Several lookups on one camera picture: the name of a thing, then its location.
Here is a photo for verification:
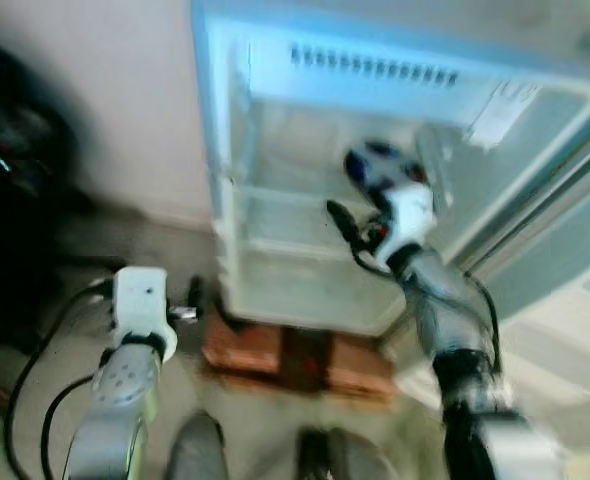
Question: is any white fridge control panel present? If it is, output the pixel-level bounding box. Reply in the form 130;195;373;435
470;85;541;151

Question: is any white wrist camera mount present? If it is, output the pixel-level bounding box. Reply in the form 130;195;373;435
375;183;438;263
110;266;179;346

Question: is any reddish brick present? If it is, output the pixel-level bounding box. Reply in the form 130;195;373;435
325;330;396;406
200;305;281;379

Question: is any grey robot leg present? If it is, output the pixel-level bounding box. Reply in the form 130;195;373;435
165;412;226;480
297;428;406;480

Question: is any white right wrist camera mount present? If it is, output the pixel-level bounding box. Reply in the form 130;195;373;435
375;183;438;263

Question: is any grey left robot leg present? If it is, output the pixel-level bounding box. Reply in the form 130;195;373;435
165;412;226;480

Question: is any clear fridge shelf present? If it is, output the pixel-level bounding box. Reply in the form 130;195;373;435
225;180;376;216

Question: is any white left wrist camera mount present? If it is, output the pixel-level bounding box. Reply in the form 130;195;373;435
110;266;179;346

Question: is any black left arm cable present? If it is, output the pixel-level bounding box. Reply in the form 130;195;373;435
37;372;101;480
3;280;116;480

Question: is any black bulky object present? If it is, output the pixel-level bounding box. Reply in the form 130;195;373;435
0;40;81;341

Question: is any fridge vent grille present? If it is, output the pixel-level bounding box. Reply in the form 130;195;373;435
290;45;461;89

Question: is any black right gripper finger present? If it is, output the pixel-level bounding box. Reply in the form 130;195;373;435
325;200;368;251

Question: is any grey right robot leg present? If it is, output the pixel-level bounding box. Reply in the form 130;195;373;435
297;428;406;480

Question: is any white fridge cabinet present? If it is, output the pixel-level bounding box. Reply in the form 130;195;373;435
190;0;590;336

